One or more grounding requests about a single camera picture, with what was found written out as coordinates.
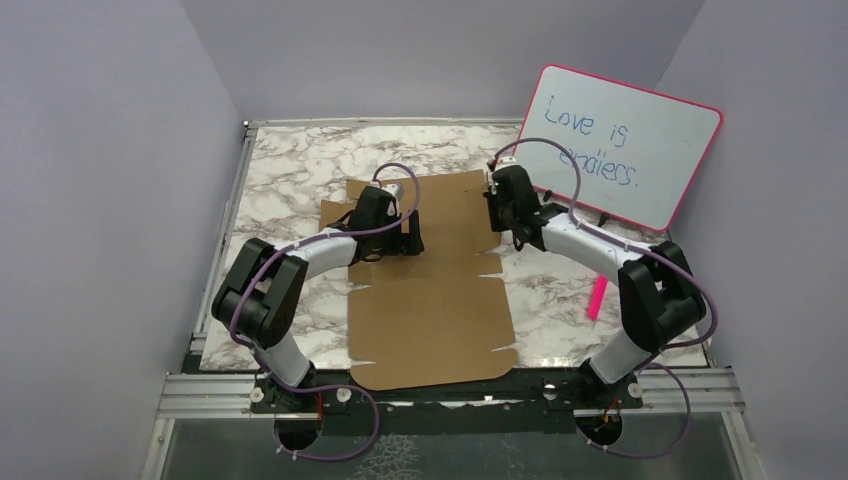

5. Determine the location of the brown cardboard box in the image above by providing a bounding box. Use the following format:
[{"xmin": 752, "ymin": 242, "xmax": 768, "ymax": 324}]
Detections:
[{"xmin": 347, "ymin": 170, "xmax": 517, "ymax": 391}]

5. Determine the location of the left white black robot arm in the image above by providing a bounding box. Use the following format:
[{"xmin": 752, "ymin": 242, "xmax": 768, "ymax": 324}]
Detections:
[{"xmin": 211, "ymin": 182, "xmax": 424, "ymax": 411}]

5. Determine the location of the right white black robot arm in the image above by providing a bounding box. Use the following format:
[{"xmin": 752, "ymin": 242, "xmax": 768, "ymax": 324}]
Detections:
[{"xmin": 483, "ymin": 163, "xmax": 707, "ymax": 407}]

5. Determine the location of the pink marker pen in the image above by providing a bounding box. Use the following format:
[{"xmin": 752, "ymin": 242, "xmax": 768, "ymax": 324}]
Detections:
[{"xmin": 587, "ymin": 276, "xmax": 608, "ymax": 322}]

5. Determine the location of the pink framed whiteboard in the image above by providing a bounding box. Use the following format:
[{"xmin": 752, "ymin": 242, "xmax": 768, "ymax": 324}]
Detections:
[{"xmin": 514, "ymin": 65, "xmax": 723, "ymax": 231}]

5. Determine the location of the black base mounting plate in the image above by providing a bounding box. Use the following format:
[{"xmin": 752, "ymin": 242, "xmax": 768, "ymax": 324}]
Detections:
[{"xmin": 182, "ymin": 354, "xmax": 644, "ymax": 439}]

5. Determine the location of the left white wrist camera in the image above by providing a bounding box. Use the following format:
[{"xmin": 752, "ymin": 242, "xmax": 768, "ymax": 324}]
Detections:
[{"xmin": 381, "ymin": 183, "xmax": 405, "ymax": 201}]

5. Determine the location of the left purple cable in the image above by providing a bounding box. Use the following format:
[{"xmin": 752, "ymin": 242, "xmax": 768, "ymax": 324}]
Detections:
[{"xmin": 228, "ymin": 162, "xmax": 382, "ymax": 462}]

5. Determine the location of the purple cable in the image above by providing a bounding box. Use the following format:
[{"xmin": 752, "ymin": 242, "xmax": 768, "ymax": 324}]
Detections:
[
  {"xmin": 228, "ymin": 162, "xmax": 382, "ymax": 462},
  {"xmin": 488, "ymin": 137, "xmax": 719, "ymax": 461}
]

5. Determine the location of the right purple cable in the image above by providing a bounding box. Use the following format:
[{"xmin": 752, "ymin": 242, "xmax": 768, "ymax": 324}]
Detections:
[{"xmin": 488, "ymin": 137, "xmax": 719, "ymax": 461}]

